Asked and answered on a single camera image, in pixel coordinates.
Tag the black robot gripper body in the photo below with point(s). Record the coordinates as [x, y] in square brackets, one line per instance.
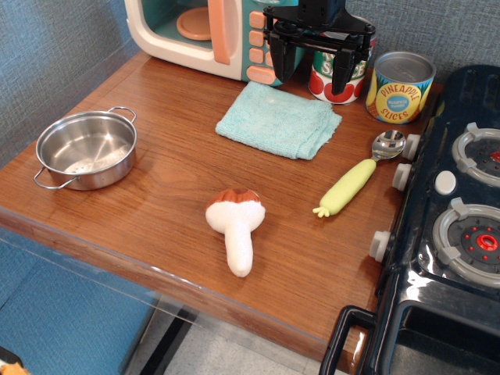
[318, 25]

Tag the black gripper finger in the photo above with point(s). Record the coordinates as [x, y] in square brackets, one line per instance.
[345, 62]
[283, 54]

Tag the stainless steel pot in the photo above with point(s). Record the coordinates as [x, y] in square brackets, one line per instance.
[87, 150]

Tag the teal toy microwave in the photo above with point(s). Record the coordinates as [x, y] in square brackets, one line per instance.
[237, 49]

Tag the orange microwave turntable plate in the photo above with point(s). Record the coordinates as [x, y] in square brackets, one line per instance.
[193, 24]

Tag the tomato sauce can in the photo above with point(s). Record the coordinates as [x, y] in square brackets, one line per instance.
[349, 41]

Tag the pineapple slices can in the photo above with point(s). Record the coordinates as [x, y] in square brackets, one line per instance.
[400, 84]

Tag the teal folded cloth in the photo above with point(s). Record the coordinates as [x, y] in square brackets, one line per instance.
[278, 122]

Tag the plush mushroom toy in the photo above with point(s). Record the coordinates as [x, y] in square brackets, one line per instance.
[236, 213]

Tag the black toy stove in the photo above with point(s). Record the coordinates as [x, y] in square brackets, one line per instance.
[438, 293]

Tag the orange plush toy corner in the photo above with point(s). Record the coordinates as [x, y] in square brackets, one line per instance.
[13, 369]

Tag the spoon with green handle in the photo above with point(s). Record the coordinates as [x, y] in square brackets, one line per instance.
[386, 146]

